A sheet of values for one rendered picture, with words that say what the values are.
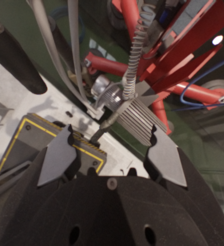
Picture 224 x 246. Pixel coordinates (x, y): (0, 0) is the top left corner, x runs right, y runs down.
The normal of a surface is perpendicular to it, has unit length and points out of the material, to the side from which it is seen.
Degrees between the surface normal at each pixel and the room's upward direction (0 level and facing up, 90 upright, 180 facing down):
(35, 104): 14
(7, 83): 0
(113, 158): 0
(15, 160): 0
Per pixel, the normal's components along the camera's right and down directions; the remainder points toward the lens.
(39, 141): 0.06, 0.08
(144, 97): -0.24, 0.40
